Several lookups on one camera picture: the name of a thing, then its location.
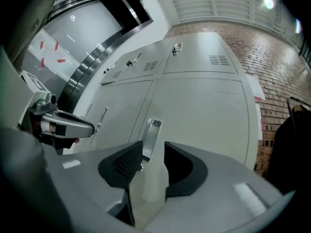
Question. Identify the black hanging garment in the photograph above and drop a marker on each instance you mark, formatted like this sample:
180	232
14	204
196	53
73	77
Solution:
291	154

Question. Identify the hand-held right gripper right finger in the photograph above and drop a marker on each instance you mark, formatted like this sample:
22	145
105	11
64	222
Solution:
218	193

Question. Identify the person's left hand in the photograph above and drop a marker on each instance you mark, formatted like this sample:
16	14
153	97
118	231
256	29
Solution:
76	140

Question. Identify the round ceiling lamp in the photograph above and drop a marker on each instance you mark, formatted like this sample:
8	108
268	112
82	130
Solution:
268	1

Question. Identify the grey elevator door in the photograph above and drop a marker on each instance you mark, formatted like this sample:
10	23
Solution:
92	25

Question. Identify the red tape strip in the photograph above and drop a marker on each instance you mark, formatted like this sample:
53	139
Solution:
41	45
61	60
56	45
42	62

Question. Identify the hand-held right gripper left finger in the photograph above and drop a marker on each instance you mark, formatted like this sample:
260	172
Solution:
92	178

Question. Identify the white paper notice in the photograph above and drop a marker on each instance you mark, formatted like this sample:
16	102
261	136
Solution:
52	52

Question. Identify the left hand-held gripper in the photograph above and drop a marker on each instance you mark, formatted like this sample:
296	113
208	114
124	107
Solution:
36	101

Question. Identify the steel elevator door frame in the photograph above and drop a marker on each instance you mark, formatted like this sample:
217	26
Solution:
80	79

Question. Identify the grey metal locker cabinet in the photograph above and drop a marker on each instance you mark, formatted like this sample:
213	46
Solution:
136	98

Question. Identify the grey locker door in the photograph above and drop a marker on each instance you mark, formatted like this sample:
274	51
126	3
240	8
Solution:
199	120

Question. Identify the person's grey shirt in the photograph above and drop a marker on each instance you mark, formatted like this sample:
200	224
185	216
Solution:
24	21

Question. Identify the white paper sheet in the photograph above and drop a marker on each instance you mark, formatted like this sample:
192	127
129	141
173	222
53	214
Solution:
255	88

